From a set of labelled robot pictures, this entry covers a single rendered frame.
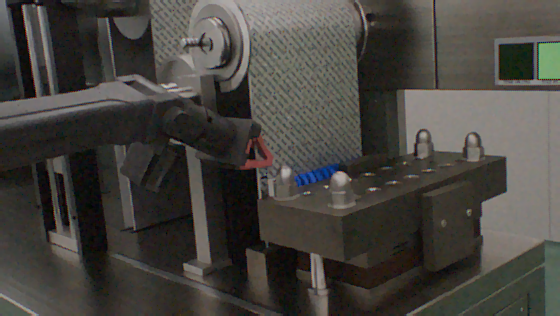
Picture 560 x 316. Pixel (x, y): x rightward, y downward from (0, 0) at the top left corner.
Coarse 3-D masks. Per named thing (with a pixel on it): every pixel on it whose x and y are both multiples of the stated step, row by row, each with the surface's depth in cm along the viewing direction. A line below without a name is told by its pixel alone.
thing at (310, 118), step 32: (352, 64) 112; (256, 96) 98; (288, 96) 102; (320, 96) 107; (352, 96) 113; (288, 128) 103; (320, 128) 108; (352, 128) 113; (288, 160) 104; (320, 160) 109
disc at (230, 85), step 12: (204, 0) 101; (216, 0) 98; (228, 0) 97; (192, 12) 103; (240, 12) 95; (192, 24) 104; (240, 24) 96; (192, 48) 105; (192, 60) 106; (240, 72) 98; (216, 84) 102; (228, 84) 100
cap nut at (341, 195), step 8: (336, 176) 87; (344, 176) 87; (336, 184) 87; (344, 184) 87; (328, 192) 88; (336, 192) 87; (344, 192) 87; (352, 192) 87; (336, 200) 87; (344, 200) 87; (352, 200) 88; (336, 208) 87; (344, 208) 87
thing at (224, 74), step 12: (204, 12) 100; (216, 12) 98; (228, 12) 96; (228, 24) 97; (240, 36) 96; (240, 48) 96; (240, 60) 97; (204, 72) 103; (216, 72) 101; (228, 72) 99
